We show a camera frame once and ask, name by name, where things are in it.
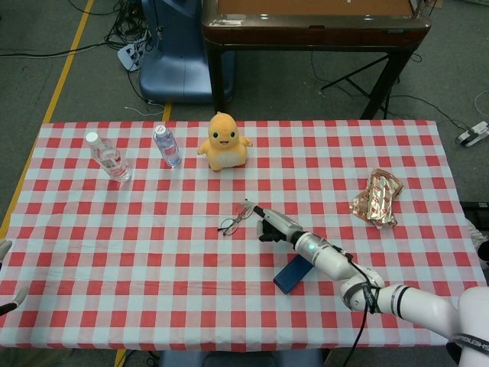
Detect dark brown wooden table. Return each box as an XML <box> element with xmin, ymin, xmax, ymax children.
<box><xmin>201</xmin><ymin>0</ymin><xmax>433</xmax><ymax>120</ymax></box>

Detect water bottle red white label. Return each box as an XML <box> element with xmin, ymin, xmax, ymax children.
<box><xmin>85</xmin><ymin>131</ymin><xmax>134</xmax><ymax>184</ymax></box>

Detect white grey power strip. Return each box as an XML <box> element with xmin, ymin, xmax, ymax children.
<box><xmin>455</xmin><ymin>121</ymin><xmax>489</xmax><ymax>148</ymax></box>

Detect thin white floor cable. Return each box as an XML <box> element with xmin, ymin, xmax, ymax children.
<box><xmin>124</xmin><ymin>99</ymin><xmax>166</xmax><ymax>116</ymax></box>

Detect blue glasses case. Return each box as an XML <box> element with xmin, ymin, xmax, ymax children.
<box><xmin>273</xmin><ymin>254</ymin><xmax>319</xmax><ymax>295</ymax></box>

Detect long black floor cable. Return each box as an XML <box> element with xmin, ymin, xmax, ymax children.
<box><xmin>0</xmin><ymin>37</ymin><xmax>124</xmax><ymax>59</ymax></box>

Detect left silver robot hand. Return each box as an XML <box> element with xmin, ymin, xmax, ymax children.
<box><xmin>0</xmin><ymin>239</ymin><xmax>29</xmax><ymax>317</ymax></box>

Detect water bottle blue label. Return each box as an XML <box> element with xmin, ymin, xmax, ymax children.
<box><xmin>152</xmin><ymin>124</ymin><xmax>183</xmax><ymax>168</ymax></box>

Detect white power strip with plugs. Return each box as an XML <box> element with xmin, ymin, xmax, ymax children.
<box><xmin>116</xmin><ymin>41</ymin><xmax>148</xmax><ymax>73</ymax></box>

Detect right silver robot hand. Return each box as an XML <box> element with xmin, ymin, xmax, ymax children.
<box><xmin>238</xmin><ymin>198</ymin><xmax>305</xmax><ymax>244</ymax></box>

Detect blue machine base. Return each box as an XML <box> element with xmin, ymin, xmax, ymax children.
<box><xmin>138</xmin><ymin>0</ymin><xmax>235</xmax><ymax>106</ymax></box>

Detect red white checkered tablecloth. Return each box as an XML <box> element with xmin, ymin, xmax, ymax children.
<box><xmin>0</xmin><ymin>119</ymin><xmax>488</xmax><ymax>353</ymax></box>

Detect black equipment base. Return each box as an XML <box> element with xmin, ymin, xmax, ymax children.
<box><xmin>459</xmin><ymin>200</ymin><xmax>489</xmax><ymax>240</ymax></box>

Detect gold foil snack wrapper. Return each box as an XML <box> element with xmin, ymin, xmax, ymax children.
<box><xmin>348</xmin><ymin>167</ymin><xmax>405</xmax><ymax>231</ymax></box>

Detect black cable bundle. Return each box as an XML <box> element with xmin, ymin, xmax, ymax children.
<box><xmin>102</xmin><ymin>0</ymin><xmax>164</xmax><ymax>53</ymax></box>

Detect yellow plush toy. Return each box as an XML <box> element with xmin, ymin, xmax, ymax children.
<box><xmin>196</xmin><ymin>111</ymin><xmax>254</xmax><ymax>172</ymax></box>

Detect wire-frame eyeglasses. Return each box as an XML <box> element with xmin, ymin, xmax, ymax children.
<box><xmin>217</xmin><ymin>202</ymin><xmax>255</xmax><ymax>236</ymax></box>

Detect black cable to power strip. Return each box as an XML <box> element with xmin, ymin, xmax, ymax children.
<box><xmin>393</xmin><ymin>93</ymin><xmax>471</xmax><ymax>133</ymax></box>

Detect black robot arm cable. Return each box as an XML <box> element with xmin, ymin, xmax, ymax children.
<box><xmin>335</xmin><ymin>247</ymin><xmax>380</xmax><ymax>367</ymax></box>

